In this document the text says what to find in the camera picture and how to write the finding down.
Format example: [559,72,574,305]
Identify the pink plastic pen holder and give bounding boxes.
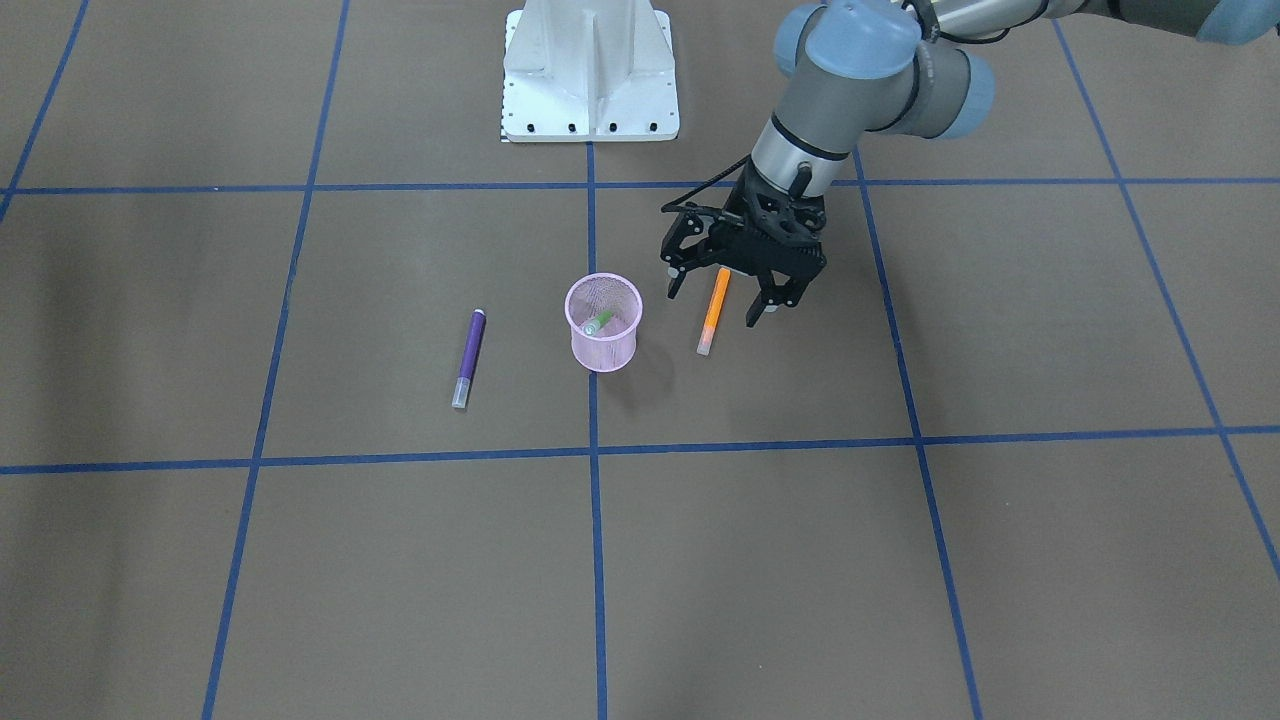
[564,273,643,373]

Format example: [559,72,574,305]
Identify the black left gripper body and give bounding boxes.
[707,170,828,282]

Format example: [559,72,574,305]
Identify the purple marker pen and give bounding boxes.
[451,307,486,410]

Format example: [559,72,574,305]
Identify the white central pedestal column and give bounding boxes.
[500,1,681,143]

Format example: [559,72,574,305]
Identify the green highlighter pen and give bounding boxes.
[580,310,614,337]

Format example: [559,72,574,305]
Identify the orange highlighter pen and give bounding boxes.
[695,266,732,357]

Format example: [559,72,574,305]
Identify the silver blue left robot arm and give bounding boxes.
[659,1,1279,325]

